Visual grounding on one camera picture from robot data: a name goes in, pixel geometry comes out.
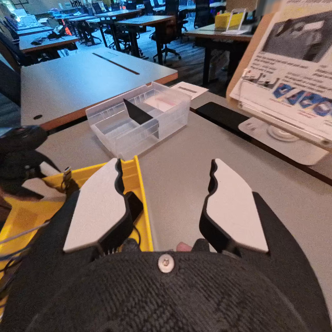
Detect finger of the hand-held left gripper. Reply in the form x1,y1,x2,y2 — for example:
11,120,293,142
39,161,62,177
22,178,66,201

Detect clear acrylic stand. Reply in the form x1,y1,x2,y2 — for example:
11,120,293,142
222,8,251,34

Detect grey desk with wood edge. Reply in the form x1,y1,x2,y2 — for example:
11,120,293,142
185,23,253,43
20,47,179,130

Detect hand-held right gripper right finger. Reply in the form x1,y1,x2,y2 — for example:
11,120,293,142
199,158,269,254

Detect black usb adapter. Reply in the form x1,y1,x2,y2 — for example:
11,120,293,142
124,191,144,225

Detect clear plastic bin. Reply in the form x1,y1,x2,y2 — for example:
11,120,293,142
86,82,191,161

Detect yellow plastic bin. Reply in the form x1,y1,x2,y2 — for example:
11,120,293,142
215,12,244,29
0,156,154,314

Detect grey braided usb cable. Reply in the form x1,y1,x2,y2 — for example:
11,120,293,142
0,167,72,244

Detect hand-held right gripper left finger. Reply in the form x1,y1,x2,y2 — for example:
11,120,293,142
63,158,134,253

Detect rows of office desks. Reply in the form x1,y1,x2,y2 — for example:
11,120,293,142
0,0,226,65

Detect printed instruction sheet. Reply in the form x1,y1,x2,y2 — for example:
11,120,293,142
229,0,332,146

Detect white laminated checklist sheet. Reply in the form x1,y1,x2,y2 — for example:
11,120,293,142
171,82,209,99

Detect black divider panel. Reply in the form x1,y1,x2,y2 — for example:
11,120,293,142
123,99,159,139

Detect black desk pad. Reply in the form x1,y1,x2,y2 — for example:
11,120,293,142
196,102,251,142

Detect white rounded base plate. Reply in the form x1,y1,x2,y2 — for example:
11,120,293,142
238,117,330,165

